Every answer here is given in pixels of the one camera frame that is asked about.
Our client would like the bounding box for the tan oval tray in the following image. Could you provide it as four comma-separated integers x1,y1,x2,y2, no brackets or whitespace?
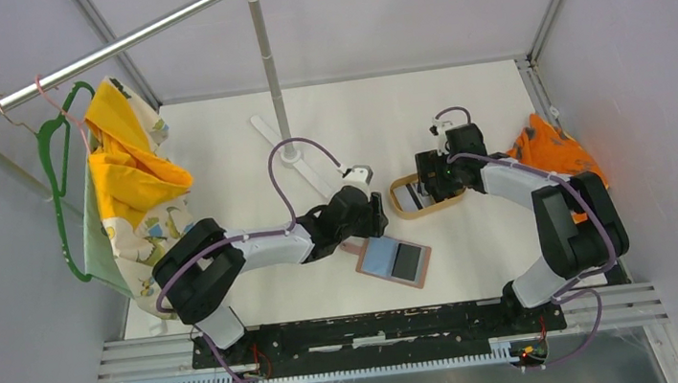
388,173,463,220

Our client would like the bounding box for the black card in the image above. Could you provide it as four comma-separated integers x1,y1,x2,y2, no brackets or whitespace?
391,243,424,282

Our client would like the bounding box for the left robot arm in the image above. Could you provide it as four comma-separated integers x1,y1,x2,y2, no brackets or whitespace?
152,186,389,365

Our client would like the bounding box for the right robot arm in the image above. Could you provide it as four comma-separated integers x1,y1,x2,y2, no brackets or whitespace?
415,123,629,333

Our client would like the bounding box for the orange cloth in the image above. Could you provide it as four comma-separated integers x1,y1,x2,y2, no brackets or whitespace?
502,106,614,232

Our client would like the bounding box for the yellow dinosaur print garment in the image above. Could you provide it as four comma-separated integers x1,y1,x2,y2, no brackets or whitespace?
83,77,194,320

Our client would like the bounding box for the pink hanger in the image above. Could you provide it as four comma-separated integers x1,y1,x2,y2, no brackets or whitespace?
34,75,92,156

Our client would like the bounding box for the green hanger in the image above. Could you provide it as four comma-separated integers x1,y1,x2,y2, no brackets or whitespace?
35,113,96,283

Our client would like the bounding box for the metal clothes rack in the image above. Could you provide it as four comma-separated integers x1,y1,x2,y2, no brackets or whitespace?
0,0,341,242

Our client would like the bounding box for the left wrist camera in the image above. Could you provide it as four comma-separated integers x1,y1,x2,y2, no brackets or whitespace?
342,165,373,187

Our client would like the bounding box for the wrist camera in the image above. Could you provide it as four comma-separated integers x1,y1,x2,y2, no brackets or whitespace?
429,117,450,139
342,165,373,187

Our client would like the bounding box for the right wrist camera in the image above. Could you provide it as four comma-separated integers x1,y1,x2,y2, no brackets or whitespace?
429,117,450,139

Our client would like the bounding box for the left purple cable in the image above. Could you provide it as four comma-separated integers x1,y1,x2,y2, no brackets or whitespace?
138,131,372,383

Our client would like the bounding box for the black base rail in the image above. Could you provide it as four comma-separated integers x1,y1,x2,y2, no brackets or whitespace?
221,299,567,379

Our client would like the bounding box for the white cable duct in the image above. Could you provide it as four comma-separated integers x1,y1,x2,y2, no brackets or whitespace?
128,343,519,383

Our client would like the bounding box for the brown wire hanger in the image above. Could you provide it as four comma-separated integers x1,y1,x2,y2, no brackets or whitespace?
0,90,38,141

